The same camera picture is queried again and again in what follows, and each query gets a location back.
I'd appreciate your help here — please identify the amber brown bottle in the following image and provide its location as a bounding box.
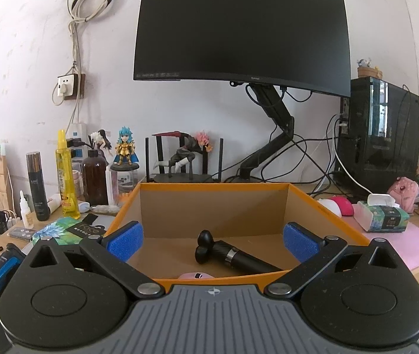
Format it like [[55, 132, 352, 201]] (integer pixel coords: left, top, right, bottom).
[[83, 149, 109, 207]]

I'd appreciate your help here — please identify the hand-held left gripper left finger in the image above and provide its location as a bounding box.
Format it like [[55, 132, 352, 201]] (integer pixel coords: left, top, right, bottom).
[[24, 221, 166, 299]]

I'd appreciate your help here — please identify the green floral tissue packet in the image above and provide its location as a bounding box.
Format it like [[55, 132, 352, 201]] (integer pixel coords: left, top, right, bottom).
[[32, 218, 109, 246]]

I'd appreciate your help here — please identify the small toy in basket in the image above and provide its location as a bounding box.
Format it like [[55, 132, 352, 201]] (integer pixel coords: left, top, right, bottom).
[[356, 58, 383, 79]]

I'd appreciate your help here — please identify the white mouse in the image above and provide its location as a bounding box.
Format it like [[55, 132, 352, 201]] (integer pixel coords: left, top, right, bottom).
[[317, 198, 343, 218]]

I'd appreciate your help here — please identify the green floral wet wipes pack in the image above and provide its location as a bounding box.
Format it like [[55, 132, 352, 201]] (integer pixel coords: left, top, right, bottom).
[[353, 193, 409, 234]]

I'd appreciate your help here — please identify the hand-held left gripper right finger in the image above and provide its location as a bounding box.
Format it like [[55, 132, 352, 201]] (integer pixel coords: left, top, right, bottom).
[[263, 222, 404, 299]]

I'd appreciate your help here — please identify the black computer case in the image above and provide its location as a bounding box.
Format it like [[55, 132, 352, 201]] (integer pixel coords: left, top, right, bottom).
[[337, 77, 419, 197]]

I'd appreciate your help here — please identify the pink plush toy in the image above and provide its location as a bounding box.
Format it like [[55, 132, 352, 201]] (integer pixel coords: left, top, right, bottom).
[[387, 178, 419, 214]]

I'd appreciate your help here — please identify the small white dropper bottle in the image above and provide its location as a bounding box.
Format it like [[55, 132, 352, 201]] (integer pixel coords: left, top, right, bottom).
[[18, 191, 35, 228]]

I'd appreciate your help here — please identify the orange cardboard box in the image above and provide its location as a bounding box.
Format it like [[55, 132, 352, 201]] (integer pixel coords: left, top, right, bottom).
[[101, 181, 372, 292]]

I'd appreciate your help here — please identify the pink-haired figurine with scythe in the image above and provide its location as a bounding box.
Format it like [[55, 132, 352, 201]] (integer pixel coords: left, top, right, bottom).
[[151, 130, 214, 176]]

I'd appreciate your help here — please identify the white wall socket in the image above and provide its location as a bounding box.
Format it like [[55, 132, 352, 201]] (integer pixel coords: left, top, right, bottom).
[[58, 73, 85, 100]]

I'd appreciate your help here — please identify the black massage gun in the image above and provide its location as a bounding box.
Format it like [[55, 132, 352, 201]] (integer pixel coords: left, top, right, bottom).
[[195, 230, 284, 275]]

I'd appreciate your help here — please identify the white power strip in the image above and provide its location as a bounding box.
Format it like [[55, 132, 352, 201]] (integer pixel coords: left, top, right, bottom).
[[66, 122, 88, 163]]

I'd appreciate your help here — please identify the black cosmetic bottle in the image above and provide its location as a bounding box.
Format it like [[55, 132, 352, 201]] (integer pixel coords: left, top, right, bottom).
[[26, 151, 51, 222]]

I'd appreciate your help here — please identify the magenta mouse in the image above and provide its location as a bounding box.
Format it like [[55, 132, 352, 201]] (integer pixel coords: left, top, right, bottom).
[[330, 196, 355, 217]]

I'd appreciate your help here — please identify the clear jar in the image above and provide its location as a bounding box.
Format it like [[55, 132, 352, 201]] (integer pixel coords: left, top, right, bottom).
[[110, 170, 139, 197]]

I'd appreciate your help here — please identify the black cable bundle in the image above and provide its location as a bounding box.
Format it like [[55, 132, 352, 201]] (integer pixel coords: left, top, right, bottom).
[[228, 85, 361, 200]]

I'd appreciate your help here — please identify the pink desk mat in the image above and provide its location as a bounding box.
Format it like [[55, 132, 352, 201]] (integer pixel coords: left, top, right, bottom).
[[353, 210, 419, 271]]

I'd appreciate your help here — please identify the blue-haired gold armor figurine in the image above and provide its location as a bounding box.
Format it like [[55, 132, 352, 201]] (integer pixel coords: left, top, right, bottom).
[[111, 126, 140, 172]]

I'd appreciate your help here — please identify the grey remote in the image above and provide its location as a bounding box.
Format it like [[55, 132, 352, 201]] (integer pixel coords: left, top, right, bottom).
[[8, 227, 37, 239]]

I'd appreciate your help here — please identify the yellow spray bottle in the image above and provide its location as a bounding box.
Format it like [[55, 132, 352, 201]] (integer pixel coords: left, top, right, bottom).
[[55, 130, 82, 220]]

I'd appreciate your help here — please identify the black curved monitor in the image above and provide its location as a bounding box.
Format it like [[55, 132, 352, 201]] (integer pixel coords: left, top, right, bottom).
[[133, 0, 352, 98]]

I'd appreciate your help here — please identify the light pink mouse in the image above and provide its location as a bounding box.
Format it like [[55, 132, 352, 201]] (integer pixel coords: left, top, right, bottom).
[[177, 272, 215, 280]]

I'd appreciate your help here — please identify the grey printed mat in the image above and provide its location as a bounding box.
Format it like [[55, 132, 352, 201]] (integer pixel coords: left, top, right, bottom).
[[93, 216, 122, 231]]

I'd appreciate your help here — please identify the white tube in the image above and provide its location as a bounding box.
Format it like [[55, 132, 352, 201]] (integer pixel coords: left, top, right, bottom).
[[49, 197, 89, 214]]

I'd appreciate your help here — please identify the black-haired figurine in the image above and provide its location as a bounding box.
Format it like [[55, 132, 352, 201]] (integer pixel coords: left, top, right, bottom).
[[89, 129, 113, 160]]

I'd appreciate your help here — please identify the black router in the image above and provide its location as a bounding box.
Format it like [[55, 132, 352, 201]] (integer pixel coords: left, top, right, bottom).
[[144, 137, 225, 184]]

